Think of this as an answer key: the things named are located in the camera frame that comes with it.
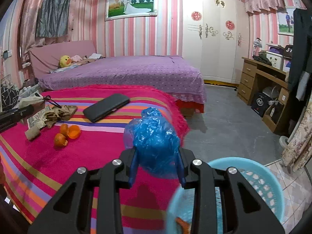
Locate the striped pink bed blanket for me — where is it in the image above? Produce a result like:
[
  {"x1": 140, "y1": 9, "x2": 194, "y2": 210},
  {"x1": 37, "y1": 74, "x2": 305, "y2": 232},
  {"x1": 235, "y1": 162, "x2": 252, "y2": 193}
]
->
[{"x1": 1, "y1": 85, "x2": 189, "y2": 233}]

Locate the wooden desk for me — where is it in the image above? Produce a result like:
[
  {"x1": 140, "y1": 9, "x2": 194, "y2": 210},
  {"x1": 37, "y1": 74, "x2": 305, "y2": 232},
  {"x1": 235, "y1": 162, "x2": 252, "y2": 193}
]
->
[{"x1": 238, "y1": 57, "x2": 290, "y2": 135}]

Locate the pink headboard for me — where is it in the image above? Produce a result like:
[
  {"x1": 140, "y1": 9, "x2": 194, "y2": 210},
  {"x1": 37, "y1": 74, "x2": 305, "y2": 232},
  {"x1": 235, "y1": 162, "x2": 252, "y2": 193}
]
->
[{"x1": 28, "y1": 40, "x2": 96, "y2": 78}]

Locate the blue plastic bag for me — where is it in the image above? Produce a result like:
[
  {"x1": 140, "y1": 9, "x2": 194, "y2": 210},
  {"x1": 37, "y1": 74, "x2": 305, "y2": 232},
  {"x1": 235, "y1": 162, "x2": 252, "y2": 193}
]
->
[{"x1": 124, "y1": 107, "x2": 181, "y2": 179}]

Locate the orange peel fragment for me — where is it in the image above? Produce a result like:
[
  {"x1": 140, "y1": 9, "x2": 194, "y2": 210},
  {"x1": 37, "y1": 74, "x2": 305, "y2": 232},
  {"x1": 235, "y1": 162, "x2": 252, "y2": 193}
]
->
[{"x1": 60, "y1": 124, "x2": 69, "y2": 137}]

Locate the black box under desk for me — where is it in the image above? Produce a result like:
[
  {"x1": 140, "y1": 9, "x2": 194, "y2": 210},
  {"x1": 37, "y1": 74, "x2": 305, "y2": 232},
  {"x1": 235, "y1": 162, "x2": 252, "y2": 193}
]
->
[{"x1": 251, "y1": 92, "x2": 272, "y2": 117}]

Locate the brown paper roll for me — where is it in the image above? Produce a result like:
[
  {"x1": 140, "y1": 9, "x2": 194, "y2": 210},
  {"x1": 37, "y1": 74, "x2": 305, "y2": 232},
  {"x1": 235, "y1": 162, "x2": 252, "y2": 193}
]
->
[{"x1": 25, "y1": 126, "x2": 41, "y2": 141}]

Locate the black hanging garment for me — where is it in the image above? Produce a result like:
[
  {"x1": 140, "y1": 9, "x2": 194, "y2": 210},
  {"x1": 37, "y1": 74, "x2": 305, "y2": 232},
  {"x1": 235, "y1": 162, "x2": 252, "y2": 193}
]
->
[{"x1": 288, "y1": 9, "x2": 311, "y2": 121}]

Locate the black phone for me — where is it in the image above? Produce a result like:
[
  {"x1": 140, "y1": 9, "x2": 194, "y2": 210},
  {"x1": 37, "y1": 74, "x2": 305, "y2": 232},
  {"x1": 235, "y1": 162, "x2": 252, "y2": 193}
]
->
[{"x1": 83, "y1": 94, "x2": 130, "y2": 123}]

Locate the yellow duck plush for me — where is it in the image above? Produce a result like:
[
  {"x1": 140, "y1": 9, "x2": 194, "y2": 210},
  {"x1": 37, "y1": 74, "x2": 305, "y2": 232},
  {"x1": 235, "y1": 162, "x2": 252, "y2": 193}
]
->
[{"x1": 59, "y1": 55, "x2": 72, "y2": 68}]

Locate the white wardrobe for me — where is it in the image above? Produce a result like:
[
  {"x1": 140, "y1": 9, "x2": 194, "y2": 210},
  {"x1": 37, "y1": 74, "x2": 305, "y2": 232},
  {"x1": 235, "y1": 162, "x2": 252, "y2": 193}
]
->
[{"x1": 182, "y1": 0, "x2": 250, "y2": 84}]

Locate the purple dotted bed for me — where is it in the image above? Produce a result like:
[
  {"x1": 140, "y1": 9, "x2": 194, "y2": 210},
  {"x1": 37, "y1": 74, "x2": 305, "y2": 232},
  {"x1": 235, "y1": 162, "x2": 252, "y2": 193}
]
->
[{"x1": 39, "y1": 56, "x2": 206, "y2": 104}]

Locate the grey hanging cloth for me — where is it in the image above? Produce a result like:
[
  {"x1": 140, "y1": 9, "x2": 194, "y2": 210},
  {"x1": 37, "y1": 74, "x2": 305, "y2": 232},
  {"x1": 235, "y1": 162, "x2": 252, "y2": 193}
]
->
[{"x1": 35, "y1": 0, "x2": 70, "y2": 38}]

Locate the light blue plastic basket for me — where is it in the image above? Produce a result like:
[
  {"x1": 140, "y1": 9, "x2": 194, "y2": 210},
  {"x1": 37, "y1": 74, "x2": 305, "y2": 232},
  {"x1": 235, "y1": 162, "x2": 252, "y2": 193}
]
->
[{"x1": 165, "y1": 157, "x2": 285, "y2": 233}]

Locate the orange peel cup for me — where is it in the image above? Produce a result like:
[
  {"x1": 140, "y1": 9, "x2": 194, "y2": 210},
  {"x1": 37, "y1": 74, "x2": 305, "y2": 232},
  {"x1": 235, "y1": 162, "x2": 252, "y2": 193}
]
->
[{"x1": 67, "y1": 125, "x2": 81, "y2": 139}]

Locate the desk lamp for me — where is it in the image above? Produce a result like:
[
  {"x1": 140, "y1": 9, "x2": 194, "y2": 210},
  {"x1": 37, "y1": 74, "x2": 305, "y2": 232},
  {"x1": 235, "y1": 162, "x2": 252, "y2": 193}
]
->
[{"x1": 253, "y1": 37, "x2": 262, "y2": 56}]

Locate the wedding photo frame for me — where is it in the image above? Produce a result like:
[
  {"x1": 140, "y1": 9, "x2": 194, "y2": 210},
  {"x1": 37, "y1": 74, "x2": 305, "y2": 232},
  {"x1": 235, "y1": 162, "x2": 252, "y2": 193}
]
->
[{"x1": 105, "y1": 0, "x2": 158, "y2": 21}]

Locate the orange peel piece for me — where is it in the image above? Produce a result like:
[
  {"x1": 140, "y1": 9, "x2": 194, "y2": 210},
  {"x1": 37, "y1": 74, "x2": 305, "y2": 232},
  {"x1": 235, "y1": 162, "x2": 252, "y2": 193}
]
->
[{"x1": 54, "y1": 133, "x2": 68, "y2": 147}]

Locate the white storage box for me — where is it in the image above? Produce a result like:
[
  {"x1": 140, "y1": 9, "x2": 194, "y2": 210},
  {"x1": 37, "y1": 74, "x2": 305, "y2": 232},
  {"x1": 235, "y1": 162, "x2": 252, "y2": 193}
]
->
[{"x1": 265, "y1": 51, "x2": 284, "y2": 70}]

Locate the floral curtain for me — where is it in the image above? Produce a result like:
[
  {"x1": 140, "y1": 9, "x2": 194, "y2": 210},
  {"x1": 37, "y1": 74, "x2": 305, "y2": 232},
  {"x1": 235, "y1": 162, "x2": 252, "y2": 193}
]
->
[{"x1": 282, "y1": 99, "x2": 312, "y2": 172}]

